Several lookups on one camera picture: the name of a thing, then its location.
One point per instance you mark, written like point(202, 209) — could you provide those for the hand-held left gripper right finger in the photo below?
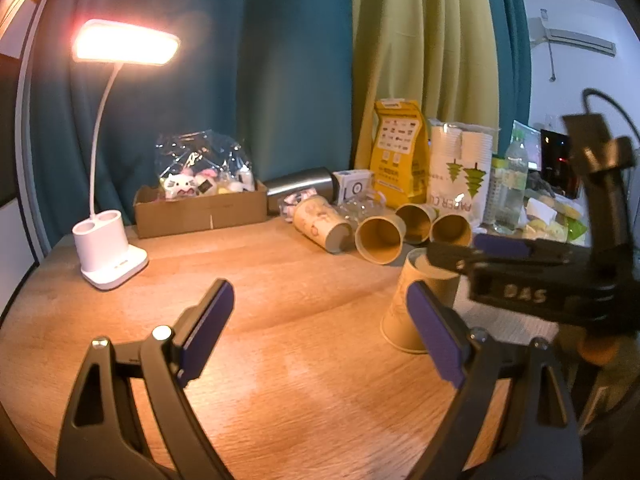
point(434, 337)

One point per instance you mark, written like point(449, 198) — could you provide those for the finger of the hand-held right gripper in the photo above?
point(500, 246)
point(452, 259)

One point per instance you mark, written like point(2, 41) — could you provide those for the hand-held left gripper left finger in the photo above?
point(207, 332)

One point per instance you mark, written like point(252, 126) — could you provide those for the tan paper cup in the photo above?
point(415, 220)
point(378, 237)
point(451, 230)
point(406, 310)

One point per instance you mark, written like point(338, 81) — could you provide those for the patterned paper cup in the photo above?
point(320, 222)

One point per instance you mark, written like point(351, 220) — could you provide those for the yellow and green packets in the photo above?
point(552, 217)

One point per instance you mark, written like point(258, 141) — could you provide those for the black electronic device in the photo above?
point(560, 162)

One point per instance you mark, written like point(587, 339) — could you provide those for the clear plastic water bottle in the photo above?
point(511, 185)

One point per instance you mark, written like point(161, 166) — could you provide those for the wrapped pack of paper cups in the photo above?
point(457, 175)

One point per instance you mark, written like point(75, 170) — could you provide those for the computer monitor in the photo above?
point(529, 145)

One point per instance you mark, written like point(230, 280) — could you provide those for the clear plastic wrapper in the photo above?
point(361, 206)

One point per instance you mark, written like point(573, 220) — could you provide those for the yellow stand-up pouch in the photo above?
point(400, 155)

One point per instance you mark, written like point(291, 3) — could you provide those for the brown cardboard box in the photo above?
point(200, 212)

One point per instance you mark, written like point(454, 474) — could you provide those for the white desk lamp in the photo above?
point(112, 255)

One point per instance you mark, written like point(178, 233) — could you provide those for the small white box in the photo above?
point(355, 182)

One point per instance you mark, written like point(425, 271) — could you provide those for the white plush cat toy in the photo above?
point(181, 185)

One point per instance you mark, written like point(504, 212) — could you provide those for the wrapped candy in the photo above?
point(295, 202)

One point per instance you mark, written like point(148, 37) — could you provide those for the white air conditioner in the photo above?
point(575, 39)

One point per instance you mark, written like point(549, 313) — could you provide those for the stainless steel thermos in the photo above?
point(300, 185)

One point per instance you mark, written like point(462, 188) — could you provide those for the clear plastic toy bag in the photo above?
point(200, 157)

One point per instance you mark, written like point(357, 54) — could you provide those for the yellow-green curtain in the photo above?
point(425, 50)

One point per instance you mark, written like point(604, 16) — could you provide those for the teal curtain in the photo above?
point(225, 85)

